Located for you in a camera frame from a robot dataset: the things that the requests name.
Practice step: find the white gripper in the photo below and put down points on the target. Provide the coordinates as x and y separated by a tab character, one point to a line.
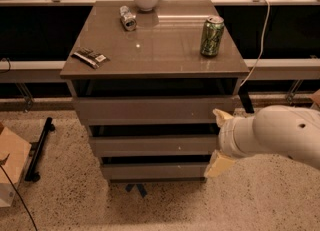
227	137

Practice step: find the grey drawer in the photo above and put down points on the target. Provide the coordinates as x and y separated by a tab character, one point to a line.
153	172
153	145
142	111

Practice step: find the grey bottom drawer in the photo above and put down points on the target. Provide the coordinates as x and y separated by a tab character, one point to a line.
153	172

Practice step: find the green soda can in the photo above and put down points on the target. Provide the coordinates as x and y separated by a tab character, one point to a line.
212	33

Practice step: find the grey middle drawer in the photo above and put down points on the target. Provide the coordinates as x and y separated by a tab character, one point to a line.
153	145

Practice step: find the crushed silver can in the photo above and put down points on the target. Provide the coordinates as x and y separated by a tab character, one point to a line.
127	18

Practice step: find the cardboard box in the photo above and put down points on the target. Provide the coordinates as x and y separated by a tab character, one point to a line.
14	151
315	97

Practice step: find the grey drawer cabinet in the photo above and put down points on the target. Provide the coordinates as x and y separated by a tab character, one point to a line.
160	58

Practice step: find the cardboard box left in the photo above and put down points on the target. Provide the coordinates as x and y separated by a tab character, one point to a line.
14	151

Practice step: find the black snack wrapper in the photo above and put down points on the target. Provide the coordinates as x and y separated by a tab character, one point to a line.
90	57

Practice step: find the blue tape cross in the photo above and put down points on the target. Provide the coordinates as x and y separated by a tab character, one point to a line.
140	188

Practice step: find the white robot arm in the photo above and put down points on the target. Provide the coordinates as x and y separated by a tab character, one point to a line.
291	132

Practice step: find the black metal stand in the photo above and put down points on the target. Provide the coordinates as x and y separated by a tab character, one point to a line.
36	150

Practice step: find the cardboard box right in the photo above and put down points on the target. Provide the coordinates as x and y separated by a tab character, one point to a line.
315	97

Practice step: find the grey top drawer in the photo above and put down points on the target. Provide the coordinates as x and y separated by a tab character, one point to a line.
142	111

